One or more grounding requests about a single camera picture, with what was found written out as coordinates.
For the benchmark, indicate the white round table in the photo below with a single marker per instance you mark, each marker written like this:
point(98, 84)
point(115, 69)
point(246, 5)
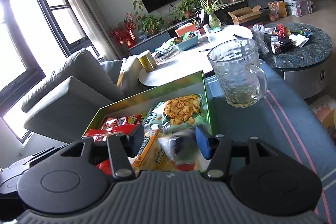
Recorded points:
point(189, 61)

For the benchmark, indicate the patterned rug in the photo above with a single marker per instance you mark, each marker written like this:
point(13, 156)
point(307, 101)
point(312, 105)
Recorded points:
point(325, 116)

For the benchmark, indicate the green rectangular box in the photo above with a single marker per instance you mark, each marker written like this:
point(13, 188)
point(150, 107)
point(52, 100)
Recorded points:
point(123, 108)

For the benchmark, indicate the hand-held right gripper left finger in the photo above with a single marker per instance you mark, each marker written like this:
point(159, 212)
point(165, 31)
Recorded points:
point(137, 138)

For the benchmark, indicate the crumpled clear plastic bag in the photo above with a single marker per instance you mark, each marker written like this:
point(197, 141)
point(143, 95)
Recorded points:
point(260, 37)

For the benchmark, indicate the small jar with dark lid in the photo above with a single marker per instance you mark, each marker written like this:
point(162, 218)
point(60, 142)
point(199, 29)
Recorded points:
point(275, 45)

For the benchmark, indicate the small potted green plant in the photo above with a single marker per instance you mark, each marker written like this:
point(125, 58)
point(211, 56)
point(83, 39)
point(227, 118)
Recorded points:
point(187, 7)
point(150, 23)

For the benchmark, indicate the black pen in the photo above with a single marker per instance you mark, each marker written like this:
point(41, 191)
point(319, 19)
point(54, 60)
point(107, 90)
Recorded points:
point(205, 50)

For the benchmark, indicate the white cushion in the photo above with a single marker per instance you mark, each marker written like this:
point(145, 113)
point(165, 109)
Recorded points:
point(128, 74)

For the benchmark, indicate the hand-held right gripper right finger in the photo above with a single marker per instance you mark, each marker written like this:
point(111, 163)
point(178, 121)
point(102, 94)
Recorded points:
point(203, 141)

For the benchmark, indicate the orange box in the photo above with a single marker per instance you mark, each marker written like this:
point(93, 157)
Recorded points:
point(185, 29)

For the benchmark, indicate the yellow tin can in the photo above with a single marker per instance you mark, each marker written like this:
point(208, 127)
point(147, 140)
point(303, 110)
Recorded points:
point(147, 62)

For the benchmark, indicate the green snack packet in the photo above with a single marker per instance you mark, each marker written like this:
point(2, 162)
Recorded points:
point(181, 108)

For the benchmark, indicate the blue plastic basket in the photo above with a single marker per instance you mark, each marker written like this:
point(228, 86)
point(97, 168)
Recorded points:
point(187, 44)

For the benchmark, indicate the blue striped tablecloth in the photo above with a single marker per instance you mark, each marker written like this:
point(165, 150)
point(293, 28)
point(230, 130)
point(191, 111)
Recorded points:
point(288, 129)

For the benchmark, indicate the open cardboard box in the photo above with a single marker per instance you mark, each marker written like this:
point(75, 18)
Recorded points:
point(245, 16)

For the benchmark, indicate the spider plant in glass vase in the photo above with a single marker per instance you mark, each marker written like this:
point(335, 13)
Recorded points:
point(210, 10)

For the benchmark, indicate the dark framed window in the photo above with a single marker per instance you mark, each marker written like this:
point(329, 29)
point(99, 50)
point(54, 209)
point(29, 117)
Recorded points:
point(50, 3)

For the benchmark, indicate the clear glass mug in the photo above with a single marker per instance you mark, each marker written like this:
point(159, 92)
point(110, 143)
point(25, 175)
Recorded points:
point(236, 74)

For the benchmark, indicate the red flower decoration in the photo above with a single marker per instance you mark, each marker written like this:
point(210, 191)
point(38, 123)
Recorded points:
point(123, 31)

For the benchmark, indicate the orange plastic bag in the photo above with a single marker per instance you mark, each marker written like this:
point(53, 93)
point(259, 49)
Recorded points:
point(277, 10)

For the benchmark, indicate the orange snack packet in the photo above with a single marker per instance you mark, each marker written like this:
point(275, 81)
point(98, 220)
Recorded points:
point(151, 153)

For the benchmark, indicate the red snack packet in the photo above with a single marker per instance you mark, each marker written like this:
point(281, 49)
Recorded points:
point(115, 125)

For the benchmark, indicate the grey sofa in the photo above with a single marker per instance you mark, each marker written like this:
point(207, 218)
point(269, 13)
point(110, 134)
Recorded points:
point(71, 90)

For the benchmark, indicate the dark marble round table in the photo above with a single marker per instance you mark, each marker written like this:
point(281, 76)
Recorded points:
point(302, 56)

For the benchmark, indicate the clear storage box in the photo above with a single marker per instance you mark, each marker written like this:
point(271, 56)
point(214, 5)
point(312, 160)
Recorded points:
point(299, 7)

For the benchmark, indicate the dark television cabinet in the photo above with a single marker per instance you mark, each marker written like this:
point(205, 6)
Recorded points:
point(157, 40)

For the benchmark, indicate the clear packet with dark snack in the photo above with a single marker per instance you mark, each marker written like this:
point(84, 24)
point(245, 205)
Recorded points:
point(181, 146)

